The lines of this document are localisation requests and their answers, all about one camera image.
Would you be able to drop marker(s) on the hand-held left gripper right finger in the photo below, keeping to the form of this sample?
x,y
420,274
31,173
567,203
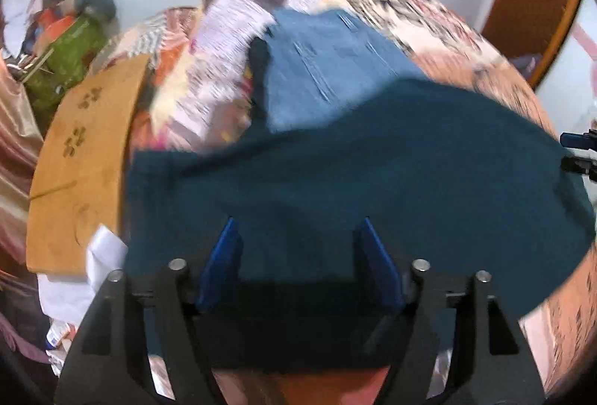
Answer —
x,y
380,267

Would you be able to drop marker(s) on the small black cloth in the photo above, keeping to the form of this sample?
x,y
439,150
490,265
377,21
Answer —
x,y
258,69

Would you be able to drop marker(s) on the wooden lap table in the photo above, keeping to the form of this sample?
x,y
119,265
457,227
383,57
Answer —
x,y
84,181

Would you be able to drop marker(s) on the white crumpled cloth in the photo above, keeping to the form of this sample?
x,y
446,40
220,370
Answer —
x,y
74,288

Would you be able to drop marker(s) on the green patterned bag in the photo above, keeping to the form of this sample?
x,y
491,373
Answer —
x,y
65,64

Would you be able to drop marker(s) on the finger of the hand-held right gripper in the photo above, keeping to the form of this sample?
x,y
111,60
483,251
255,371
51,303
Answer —
x,y
578,140
580,166

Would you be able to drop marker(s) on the printed blanket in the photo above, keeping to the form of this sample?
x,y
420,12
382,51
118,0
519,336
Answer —
x,y
447,22

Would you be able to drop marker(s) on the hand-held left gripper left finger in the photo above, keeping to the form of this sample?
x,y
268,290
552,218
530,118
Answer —
x,y
219,267

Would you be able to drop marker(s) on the striped orange curtain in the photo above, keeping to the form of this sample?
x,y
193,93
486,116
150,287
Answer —
x,y
14,181

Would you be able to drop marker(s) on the orange box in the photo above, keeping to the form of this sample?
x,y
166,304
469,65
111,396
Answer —
x,y
53,26

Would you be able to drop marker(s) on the blue jeans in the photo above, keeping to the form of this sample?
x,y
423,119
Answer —
x,y
326,64

